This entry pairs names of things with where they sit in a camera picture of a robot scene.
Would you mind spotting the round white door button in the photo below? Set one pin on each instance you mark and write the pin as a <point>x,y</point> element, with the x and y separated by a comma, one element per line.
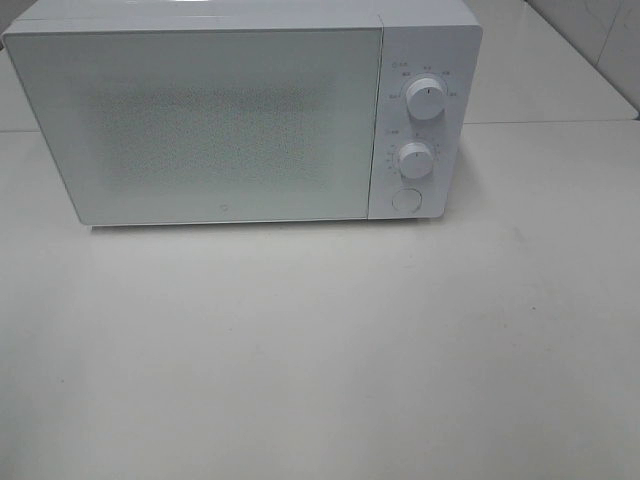
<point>407,201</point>

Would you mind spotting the white timer knob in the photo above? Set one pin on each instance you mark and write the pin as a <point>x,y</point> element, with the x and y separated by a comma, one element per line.
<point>415,160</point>

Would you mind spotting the white microwave door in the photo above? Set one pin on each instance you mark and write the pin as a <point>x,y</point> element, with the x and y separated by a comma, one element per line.
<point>206,127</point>

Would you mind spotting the white upper power knob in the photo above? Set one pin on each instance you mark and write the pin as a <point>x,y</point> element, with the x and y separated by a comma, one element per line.
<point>425,97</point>

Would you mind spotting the white microwave oven body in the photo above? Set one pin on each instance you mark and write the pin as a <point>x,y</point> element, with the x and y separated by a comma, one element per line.
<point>418,38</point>

